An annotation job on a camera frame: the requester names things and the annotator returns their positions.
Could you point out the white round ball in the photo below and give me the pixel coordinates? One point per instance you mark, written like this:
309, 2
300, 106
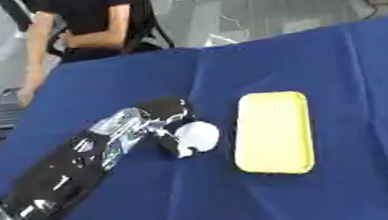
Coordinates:
200, 137

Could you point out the yellow rectangular tray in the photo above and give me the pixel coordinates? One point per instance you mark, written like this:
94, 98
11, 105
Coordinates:
273, 133

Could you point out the person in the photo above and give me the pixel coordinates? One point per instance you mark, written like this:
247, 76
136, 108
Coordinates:
85, 27

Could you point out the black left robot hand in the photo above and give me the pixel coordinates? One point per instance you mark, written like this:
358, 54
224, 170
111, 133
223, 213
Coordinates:
167, 108

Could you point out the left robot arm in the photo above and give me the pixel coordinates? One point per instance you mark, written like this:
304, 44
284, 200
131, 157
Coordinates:
62, 173

